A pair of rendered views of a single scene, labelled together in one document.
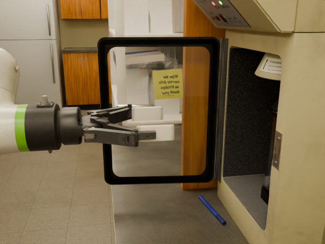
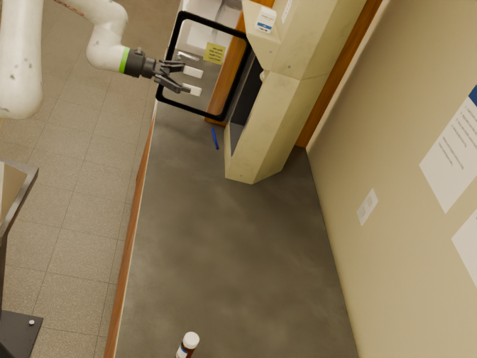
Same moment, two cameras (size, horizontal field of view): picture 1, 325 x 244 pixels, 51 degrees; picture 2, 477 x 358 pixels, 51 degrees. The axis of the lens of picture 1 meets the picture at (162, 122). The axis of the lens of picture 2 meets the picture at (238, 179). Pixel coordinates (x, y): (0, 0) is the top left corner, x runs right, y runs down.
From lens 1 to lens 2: 1.15 m
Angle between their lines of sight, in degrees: 20
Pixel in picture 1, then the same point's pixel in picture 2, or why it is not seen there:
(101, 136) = (163, 82)
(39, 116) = (135, 60)
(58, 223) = (92, 103)
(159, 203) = (184, 123)
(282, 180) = (244, 136)
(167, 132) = (196, 91)
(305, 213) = (252, 156)
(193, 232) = (197, 146)
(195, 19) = not seen: hidden behind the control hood
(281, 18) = (265, 63)
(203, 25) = not seen: hidden behind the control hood
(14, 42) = not seen: outside the picture
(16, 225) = (52, 90)
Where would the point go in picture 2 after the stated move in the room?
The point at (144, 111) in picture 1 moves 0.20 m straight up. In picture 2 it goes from (192, 70) to (207, 20)
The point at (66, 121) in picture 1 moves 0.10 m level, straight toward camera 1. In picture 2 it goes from (147, 66) to (147, 80)
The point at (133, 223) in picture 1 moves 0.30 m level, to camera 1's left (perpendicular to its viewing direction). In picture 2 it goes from (165, 129) to (94, 103)
